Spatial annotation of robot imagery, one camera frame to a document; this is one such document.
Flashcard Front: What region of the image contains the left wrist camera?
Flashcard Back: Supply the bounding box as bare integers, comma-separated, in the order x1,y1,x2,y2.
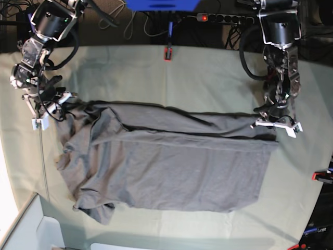
285,122,303,138

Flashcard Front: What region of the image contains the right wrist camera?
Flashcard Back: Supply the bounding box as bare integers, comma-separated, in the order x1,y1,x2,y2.
31,117,49,131

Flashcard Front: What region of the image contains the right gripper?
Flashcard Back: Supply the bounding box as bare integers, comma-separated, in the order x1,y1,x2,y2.
22,76,77,122

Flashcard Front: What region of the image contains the red black centre clamp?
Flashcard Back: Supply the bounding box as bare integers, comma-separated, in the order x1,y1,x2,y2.
164,21,173,61

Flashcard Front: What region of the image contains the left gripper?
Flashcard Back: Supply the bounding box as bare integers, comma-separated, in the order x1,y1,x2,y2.
250,103,296,129

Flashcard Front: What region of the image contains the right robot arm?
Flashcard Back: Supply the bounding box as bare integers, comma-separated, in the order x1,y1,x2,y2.
10,1,87,126

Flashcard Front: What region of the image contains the red black clamp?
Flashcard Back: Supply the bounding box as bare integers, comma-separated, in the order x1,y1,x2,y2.
164,21,173,61
312,167,333,184

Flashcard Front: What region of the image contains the grey t-shirt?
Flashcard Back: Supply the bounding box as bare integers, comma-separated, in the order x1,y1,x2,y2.
57,101,278,224

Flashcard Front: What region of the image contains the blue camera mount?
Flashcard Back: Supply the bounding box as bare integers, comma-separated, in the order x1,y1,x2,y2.
125,0,200,11

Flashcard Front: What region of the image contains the red corner clamp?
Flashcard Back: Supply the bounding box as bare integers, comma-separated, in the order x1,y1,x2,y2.
287,243,308,250

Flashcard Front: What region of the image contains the white cable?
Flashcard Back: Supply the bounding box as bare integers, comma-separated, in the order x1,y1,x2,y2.
98,0,172,39

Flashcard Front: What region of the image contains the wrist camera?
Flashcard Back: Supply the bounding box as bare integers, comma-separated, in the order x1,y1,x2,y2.
285,122,303,138
31,117,49,131

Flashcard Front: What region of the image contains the red black right clamp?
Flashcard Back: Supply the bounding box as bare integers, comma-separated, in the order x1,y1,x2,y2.
312,167,333,184

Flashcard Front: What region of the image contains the white power strip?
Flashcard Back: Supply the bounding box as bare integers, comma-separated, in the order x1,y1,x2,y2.
195,13,255,25

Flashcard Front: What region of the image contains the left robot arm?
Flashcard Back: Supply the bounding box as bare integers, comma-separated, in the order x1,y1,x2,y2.
239,1,303,138

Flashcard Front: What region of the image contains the green table cloth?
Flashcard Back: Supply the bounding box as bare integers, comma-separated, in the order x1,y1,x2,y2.
1,45,332,249

